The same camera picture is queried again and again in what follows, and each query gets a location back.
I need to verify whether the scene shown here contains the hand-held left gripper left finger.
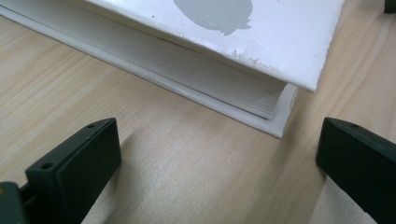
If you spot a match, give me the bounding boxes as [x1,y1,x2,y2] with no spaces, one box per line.
[25,117,122,224]

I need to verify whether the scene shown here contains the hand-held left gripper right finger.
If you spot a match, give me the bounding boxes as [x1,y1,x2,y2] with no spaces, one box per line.
[315,117,396,224]

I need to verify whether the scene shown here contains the white hardcover book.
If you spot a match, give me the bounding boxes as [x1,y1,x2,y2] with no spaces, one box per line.
[0,0,346,140]

